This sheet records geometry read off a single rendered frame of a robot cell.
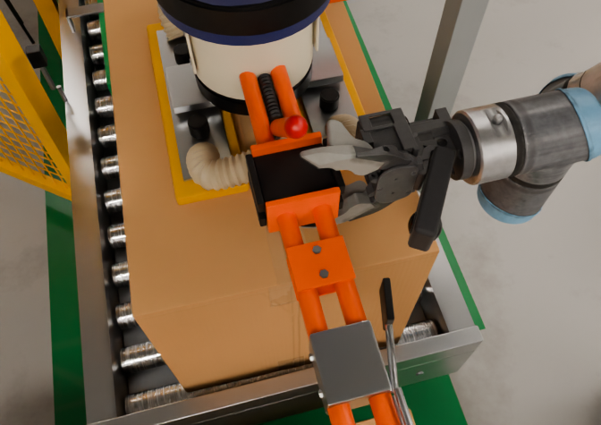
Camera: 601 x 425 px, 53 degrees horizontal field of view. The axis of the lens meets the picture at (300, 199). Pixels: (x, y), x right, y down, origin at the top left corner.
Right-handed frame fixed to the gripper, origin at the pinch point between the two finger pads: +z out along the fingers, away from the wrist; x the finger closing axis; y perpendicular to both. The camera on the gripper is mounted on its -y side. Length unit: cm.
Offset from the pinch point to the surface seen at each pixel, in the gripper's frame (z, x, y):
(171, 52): 11.4, -10.4, 36.7
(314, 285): 1.3, 1.4, -10.9
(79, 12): 32, -43, 89
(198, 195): 11.5, -11.3, 10.6
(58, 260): 61, -108, 59
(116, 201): 31, -53, 40
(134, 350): 30, -53, 7
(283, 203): 2.3, 2.9, -1.7
